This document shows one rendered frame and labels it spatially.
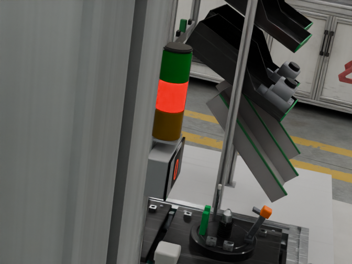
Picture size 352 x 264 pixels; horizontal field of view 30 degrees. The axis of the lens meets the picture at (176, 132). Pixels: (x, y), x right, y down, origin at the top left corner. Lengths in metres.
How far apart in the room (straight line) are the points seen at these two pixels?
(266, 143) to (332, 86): 3.77
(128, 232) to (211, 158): 1.90
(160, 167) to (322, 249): 0.72
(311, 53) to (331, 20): 0.30
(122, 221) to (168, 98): 0.91
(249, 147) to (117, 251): 1.38
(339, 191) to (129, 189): 4.01
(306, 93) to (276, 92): 3.91
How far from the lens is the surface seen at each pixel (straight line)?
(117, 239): 0.15
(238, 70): 1.45
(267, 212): 1.34
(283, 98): 1.51
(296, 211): 1.84
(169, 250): 1.30
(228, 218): 1.36
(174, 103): 1.06
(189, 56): 1.05
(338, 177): 4.35
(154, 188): 1.08
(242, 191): 1.88
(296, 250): 1.46
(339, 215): 1.88
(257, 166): 1.54
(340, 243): 1.74
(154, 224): 1.42
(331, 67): 5.36
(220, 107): 1.52
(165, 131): 1.08
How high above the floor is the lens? 1.67
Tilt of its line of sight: 21 degrees down
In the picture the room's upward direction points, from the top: 8 degrees clockwise
